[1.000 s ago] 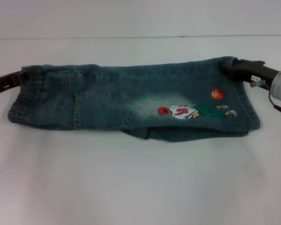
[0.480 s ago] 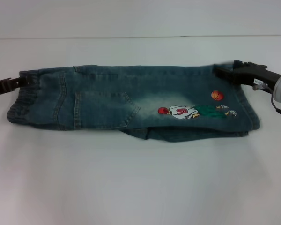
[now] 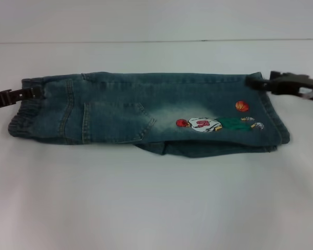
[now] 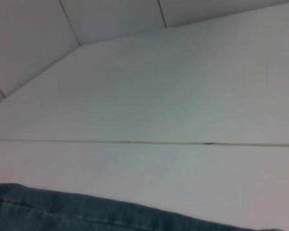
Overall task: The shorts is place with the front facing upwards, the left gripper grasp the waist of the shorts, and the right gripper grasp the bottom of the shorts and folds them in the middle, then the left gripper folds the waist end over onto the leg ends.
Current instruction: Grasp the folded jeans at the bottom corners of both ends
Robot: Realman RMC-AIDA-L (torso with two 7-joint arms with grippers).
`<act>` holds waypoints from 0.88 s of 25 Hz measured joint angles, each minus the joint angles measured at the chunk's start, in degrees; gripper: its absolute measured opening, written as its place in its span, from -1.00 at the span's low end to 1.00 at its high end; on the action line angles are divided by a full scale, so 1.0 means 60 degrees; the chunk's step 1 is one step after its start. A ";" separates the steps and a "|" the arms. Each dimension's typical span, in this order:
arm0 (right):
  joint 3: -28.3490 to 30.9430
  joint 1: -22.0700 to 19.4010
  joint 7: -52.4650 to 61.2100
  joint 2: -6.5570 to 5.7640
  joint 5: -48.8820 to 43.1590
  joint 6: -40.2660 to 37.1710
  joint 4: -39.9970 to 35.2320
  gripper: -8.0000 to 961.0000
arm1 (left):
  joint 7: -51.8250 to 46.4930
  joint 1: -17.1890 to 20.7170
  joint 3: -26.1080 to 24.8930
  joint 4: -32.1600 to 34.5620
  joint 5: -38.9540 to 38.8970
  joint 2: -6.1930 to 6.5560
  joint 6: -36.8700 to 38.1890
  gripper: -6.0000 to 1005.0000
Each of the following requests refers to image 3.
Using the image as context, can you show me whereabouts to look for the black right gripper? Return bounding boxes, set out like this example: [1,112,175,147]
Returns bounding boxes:
[246,69,313,98]

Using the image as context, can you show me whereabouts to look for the blue denim shorts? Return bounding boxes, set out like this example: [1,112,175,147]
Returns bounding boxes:
[7,70,292,157]

